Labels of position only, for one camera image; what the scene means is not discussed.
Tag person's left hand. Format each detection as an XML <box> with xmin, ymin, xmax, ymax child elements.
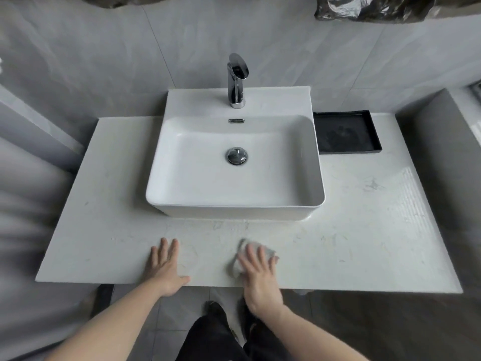
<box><xmin>142</xmin><ymin>237</ymin><xmax>191</xmax><ymax>298</ymax></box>

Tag person's right hand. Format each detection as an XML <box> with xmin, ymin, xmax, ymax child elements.
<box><xmin>237</xmin><ymin>244</ymin><xmax>285</xmax><ymax>317</ymax></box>

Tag grey cleaning cloth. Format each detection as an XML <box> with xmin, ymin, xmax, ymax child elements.
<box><xmin>229</xmin><ymin>238</ymin><xmax>280</xmax><ymax>279</ymax></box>

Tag person's left forearm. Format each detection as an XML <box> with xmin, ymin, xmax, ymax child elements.
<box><xmin>44</xmin><ymin>278</ymin><xmax>167</xmax><ymax>361</ymax></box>

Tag person's right forearm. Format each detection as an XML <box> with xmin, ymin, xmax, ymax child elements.
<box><xmin>251</xmin><ymin>305</ymin><xmax>371</xmax><ymax>361</ymax></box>

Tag person's black left shoe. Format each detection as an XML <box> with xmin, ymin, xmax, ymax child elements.
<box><xmin>205</xmin><ymin>301</ymin><xmax>229</xmax><ymax>323</ymax></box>

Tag person's black trousers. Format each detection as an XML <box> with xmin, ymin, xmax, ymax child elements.
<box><xmin>176</xmin><ymin>314</ymin><xmax>298</xmax><ymax>361</ymax></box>

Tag white ceramic sink basin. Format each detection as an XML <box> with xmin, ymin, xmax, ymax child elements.
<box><xmin>145</xmin><ymin>85</ymin><xmax>326</xmax><ymax>222</ymax></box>

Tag dark metal counter leg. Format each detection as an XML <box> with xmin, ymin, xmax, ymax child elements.
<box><xmin>89</xmin><ymin>284</ymin><xmax>115</xmax><ymax>321</ymax></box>

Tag chrome drain plug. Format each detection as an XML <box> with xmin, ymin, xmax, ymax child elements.
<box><xmin>226</xmin><ymin>147</ymin><xmax>249</xmax><ymax>166</ymax></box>

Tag black rectangular tray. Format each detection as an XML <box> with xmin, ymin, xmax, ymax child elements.
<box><xmin>313</xmin><ymin>110</ymin><xmax>383</xmax><ymax>155</ymax></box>

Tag chrome faucet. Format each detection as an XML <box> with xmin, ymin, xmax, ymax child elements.
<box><xmin>226</xmin><ymin>53</ymin><xmax>250</xmax><ymax>109</ymax></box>

